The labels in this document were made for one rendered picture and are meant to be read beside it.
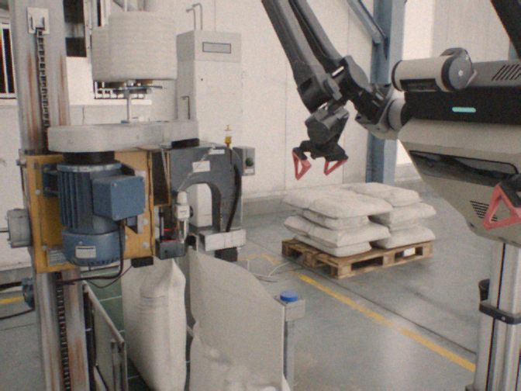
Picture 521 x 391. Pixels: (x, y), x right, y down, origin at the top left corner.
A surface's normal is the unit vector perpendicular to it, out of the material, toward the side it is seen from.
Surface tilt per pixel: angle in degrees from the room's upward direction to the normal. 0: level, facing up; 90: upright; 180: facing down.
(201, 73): 90
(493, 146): 40
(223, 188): 90
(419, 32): 90
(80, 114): 90
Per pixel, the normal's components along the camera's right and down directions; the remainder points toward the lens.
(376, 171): -0.86, 0.09
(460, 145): -0.57, -0.69
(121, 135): 0.93, 0.07
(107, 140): 0.77, 0.12
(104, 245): 0.61, 0.17
